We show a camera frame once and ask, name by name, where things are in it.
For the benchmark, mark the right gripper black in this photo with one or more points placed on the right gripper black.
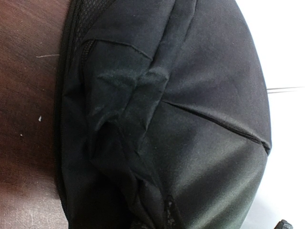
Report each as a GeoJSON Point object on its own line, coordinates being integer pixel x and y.
{"type": "Point", "coordinates": [284, 224]}

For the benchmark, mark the black backpack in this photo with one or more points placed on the black backpack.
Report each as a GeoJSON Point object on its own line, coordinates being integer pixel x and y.
{"type": "Point", "coordinates": [161, 117]}

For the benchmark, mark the right aluminium frame post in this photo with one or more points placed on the right aluminium frame post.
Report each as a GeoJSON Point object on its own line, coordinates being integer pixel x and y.
{"type": "Point", "coordinates": [285, 90]}

